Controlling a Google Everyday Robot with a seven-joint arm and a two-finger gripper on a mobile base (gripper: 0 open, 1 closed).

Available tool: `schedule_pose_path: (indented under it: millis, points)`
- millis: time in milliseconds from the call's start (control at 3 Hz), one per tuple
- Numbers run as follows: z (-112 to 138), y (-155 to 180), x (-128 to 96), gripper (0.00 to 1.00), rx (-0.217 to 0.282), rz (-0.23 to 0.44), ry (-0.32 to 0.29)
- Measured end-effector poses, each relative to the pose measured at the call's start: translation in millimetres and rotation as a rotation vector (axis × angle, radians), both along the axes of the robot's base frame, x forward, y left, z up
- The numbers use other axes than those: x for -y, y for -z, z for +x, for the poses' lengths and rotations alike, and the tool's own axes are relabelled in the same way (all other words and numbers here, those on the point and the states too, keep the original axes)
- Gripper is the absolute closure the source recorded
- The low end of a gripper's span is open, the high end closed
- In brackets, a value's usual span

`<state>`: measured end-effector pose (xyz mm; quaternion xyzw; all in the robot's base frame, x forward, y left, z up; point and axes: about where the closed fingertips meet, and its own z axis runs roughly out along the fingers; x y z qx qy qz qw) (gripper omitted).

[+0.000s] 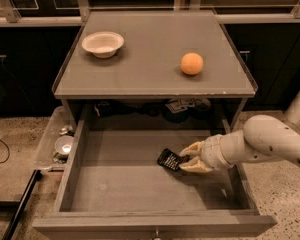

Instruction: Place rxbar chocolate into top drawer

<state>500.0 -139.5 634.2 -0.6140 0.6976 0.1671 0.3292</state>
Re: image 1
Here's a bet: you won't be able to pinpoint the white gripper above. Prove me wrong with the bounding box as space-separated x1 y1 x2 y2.
179 134 232 174

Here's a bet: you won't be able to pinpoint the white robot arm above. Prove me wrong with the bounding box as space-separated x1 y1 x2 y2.
180 115 300 173

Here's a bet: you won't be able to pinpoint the dark items behind drawer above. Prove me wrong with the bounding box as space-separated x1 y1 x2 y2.
94 98 213 123

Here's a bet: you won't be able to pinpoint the open grey top drawer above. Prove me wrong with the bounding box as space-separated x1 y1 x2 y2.
33 114 277 240

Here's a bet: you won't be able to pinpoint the orange fruit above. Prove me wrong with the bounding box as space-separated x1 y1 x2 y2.
180 53 204 75

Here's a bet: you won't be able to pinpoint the grey wooden cabinet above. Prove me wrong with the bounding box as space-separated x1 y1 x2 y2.
54 11 257 126

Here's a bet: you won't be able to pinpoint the small white bowl in bin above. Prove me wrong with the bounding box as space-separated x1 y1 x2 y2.
55 135 74 155

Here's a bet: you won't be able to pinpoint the clear plastic storage bin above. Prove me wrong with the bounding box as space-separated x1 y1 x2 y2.
34 106 75 171

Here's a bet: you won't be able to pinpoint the white paper bowl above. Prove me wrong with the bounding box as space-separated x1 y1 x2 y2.
81 31 124 59

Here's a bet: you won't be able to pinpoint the white metal window railing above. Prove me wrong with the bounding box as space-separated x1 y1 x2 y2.
0 0 300 26

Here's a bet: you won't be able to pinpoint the black floor rail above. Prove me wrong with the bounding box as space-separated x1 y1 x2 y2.
0 170 42 240

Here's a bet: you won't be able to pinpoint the black cable on floor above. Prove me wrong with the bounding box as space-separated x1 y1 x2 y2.
0 132 11 164

